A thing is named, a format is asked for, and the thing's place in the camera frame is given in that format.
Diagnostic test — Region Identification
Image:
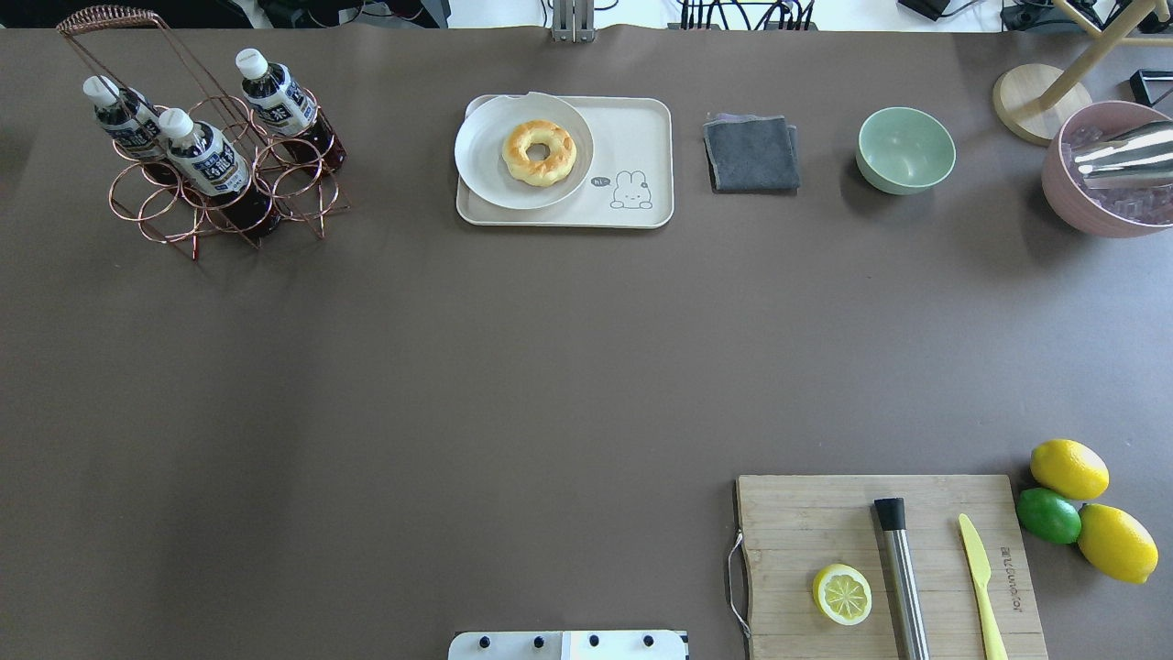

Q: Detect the pink bowl with ice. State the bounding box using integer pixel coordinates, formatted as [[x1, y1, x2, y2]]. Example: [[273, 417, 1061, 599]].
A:
[[1042, 101, 1169, 237]]

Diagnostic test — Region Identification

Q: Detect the glazed donut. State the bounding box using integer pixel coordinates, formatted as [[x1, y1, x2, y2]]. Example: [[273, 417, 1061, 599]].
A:
[[501, 118, 577, 188]]

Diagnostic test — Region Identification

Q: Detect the steel ice scoop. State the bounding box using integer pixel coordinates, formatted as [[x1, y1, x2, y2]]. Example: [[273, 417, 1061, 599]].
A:
[[1072, 120, 1172, 189]]

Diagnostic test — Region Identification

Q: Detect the grey folded cloth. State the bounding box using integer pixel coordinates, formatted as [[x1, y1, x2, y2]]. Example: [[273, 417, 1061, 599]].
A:
[[703, 113, 804, 193]]

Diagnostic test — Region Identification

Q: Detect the yellow lemon near bowl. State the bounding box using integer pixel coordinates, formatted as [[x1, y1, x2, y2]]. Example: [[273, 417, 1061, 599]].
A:
[[1077, 504, 1159, 584]]

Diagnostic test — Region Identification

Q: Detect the copper wire bottle rack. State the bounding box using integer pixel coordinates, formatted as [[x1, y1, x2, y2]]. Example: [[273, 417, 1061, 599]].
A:
[[56, 5, 350, 259]]

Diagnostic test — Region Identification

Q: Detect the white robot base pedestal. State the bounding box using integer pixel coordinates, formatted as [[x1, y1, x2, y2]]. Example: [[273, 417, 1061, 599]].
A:
[[447, 628, 690, 659]]

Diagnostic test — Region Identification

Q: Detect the cream tray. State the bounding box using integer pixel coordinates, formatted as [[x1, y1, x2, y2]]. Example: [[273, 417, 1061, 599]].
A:
[[455, 93, 674, 229]]

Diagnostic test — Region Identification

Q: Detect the tea bottle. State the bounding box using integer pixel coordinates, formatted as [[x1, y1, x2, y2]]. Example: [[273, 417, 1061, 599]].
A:
[[82, 75, 179, 185], [235, 49, 346, 171], [160, 108, 280, 243]]

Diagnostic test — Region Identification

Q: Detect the green lime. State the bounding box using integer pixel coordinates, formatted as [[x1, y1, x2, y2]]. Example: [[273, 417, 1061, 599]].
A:
[[1015, 488, 1082, 545]]

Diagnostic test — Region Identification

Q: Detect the wooden stand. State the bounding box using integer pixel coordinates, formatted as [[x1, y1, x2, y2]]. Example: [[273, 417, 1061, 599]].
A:
[[992, 1, 1169, 147]]

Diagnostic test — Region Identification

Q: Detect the yellow plastic knife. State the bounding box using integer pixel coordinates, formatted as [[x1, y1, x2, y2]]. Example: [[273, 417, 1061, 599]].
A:
[[957, 513, 1009, 660]]

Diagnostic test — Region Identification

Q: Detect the half lemon slice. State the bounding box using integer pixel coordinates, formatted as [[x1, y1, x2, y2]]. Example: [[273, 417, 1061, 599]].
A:
[[811, 563, 872, 626]]

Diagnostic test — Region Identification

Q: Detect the steel muddler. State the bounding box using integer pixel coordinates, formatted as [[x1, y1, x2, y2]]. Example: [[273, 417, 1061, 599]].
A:
[[874, 497, 931, 659]]

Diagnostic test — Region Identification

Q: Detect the green bowl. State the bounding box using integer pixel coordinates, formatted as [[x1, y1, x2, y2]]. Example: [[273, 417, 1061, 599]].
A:
[[855, 107, 957, 195]]

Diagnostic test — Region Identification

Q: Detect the wooden cutting board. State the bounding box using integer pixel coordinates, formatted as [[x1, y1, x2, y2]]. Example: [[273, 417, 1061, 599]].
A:
[[737, 475, 1047, 659]]

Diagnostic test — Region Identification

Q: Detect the white plate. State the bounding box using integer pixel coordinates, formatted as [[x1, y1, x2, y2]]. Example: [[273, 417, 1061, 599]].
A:
[[454, 93, 594, 210]]

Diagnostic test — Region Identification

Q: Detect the yellow lemon near board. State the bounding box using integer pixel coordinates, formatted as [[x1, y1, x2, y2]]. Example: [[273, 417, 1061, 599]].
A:
[[1029, 438, 1111, 501]]

